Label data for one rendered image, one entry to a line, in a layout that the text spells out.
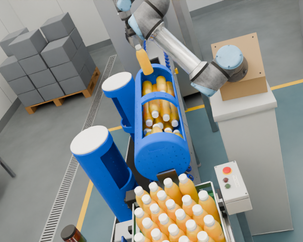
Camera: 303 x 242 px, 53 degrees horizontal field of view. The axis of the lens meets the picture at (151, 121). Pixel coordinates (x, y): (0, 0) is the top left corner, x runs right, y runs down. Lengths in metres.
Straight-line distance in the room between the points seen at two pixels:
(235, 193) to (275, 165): 0.68
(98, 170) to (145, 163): 0.60
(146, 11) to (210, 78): 0.42
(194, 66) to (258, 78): 0.37
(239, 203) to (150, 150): 0.48
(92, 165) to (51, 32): 3.47
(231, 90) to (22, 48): 3.86
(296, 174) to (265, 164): 0.90
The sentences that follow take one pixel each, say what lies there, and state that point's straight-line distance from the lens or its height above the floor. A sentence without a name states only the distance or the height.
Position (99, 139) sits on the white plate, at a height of 1.04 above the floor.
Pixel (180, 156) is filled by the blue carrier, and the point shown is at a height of 1.09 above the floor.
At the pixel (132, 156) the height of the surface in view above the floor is 0.15.
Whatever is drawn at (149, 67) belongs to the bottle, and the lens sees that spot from 2.07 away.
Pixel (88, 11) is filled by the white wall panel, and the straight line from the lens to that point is 6.73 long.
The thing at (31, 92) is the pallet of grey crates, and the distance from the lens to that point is 5.43.
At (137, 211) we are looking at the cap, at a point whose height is 1.11.
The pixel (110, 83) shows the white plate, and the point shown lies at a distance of 2.68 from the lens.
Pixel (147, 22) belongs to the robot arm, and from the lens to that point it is 1.46.
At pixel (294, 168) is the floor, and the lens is 2.86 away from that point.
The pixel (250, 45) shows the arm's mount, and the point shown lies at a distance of 1.70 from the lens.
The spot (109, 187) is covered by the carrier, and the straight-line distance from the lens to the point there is 2.21.
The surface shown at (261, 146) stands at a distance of 1.83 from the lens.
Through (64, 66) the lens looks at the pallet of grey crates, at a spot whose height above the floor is 0.61.
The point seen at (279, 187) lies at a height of 0.48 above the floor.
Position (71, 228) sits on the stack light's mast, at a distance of 1.30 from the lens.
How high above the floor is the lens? 2.13
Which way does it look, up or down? 34 degrees down
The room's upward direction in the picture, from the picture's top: 24 degrees counter-clockwise
